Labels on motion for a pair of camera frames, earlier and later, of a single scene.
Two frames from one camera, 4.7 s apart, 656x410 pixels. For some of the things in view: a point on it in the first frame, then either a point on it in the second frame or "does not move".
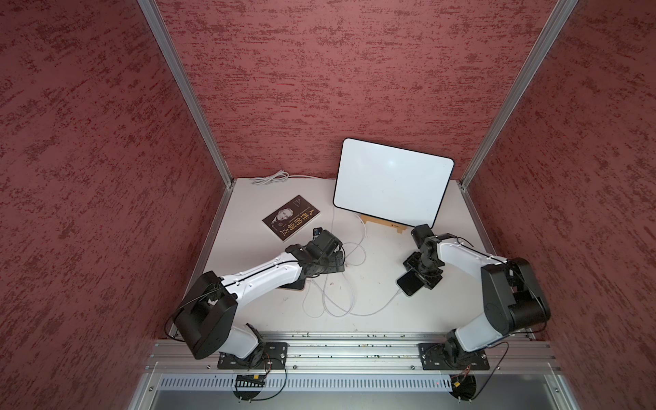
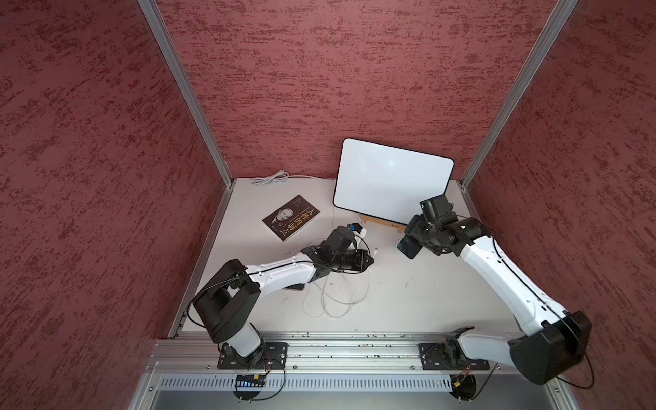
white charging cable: x=354 y=264 to x=332 y=305
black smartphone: x=297 y=284 does not move
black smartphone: x=410 y=282 to x=409 y=246
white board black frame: x=390 y=183 does not move
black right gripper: x=430 y=278 to x=413 y=228
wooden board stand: x=399 y=227 does not move
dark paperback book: x=291 y=217 does not move
